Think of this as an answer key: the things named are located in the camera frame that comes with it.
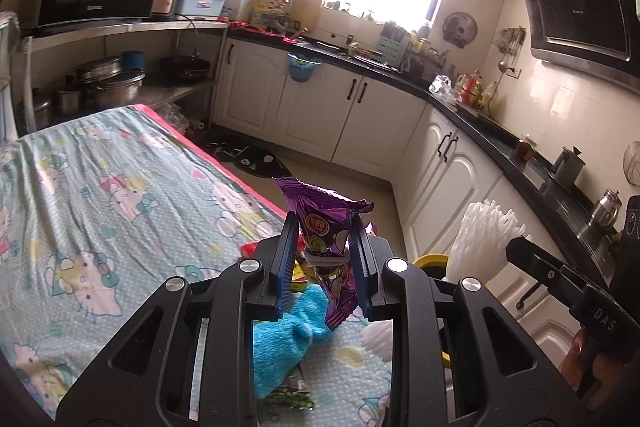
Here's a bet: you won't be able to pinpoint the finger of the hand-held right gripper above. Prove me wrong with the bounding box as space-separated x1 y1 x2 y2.
504 234 593 319

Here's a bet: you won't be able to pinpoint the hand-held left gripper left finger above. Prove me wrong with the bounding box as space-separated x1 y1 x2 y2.
55 209 301 427

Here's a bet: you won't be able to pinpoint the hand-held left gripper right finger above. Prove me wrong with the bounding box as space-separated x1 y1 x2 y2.
347 214 584 427

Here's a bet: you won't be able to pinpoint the yellow green wrapper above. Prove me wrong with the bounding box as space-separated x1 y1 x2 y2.
293 256 322 294

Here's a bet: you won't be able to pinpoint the purple snack packet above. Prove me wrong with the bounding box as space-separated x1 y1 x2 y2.
273 176 375 331

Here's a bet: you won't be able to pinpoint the yellow rimmed waste bin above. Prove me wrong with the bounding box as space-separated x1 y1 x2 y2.
411 253 455 372

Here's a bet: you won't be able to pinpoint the white foam fruit net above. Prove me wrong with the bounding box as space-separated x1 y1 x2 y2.
446 200 532 284
361 321 397 362

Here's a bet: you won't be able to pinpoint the blue fuzzy sock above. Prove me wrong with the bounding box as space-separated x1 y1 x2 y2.
251 283 342 401

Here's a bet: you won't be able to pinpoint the dark green wrapper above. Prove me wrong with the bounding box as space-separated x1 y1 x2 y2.
259 376 317 414

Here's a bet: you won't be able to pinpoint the person's right hand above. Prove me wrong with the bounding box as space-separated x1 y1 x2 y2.
559 331 610 400

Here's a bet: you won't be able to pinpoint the steel kettle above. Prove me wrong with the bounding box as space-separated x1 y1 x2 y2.
589 189 624 229

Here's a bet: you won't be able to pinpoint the black floor mat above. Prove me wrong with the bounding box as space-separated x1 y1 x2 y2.
199 134 294 181

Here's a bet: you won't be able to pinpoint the grey kettle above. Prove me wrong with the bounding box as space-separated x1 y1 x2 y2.
549 145 586 188

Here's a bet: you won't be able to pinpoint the brown glass jar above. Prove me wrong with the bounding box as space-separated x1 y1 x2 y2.
516 134 537 163

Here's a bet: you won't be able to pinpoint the white kitchen cabinets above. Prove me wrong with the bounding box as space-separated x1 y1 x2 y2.
214 34 640 360

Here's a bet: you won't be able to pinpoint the cartoon printed blanket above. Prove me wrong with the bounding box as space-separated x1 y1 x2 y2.
0 104 397 427

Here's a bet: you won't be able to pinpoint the blue hanging bin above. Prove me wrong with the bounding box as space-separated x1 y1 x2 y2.
286 51 321 86

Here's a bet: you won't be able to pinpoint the cluster of condiment bottles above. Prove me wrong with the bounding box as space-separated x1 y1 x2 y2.
457 71 497 108

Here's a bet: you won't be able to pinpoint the clear plastic bag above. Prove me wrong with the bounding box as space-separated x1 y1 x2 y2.
428 74 459 101

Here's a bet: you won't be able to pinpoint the black wok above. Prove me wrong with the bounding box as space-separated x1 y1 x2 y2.
159 54 212 84

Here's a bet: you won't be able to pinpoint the blue knife block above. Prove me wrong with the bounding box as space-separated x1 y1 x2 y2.
378 22 409 66

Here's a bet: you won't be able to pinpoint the hanging kitchen utensils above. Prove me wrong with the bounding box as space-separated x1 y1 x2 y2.
492 26 527 58

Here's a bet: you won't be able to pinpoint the steel pot with lid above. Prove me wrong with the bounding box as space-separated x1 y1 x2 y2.
75 56 146 108

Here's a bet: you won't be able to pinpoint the blue round container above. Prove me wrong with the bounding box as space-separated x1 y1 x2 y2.
121 50 146 73

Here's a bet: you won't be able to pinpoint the wooden cutting board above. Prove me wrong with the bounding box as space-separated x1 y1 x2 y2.
287 0 326 34

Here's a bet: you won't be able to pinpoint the steel shelf rack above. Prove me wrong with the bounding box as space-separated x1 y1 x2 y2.
19 19 232 128

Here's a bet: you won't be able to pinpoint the blue dish box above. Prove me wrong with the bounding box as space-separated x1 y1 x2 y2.
174 0 231 19

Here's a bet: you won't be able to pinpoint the small steel pot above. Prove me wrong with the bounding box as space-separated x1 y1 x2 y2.
52 76 84 116

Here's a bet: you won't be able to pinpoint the black range hood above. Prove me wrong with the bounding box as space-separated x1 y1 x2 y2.
512 0 640 84

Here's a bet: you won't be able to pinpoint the wire skimmer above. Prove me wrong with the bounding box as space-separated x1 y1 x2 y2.
622 141 640 186

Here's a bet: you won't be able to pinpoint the small wall fan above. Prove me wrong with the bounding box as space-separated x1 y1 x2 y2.
442 10 479 47

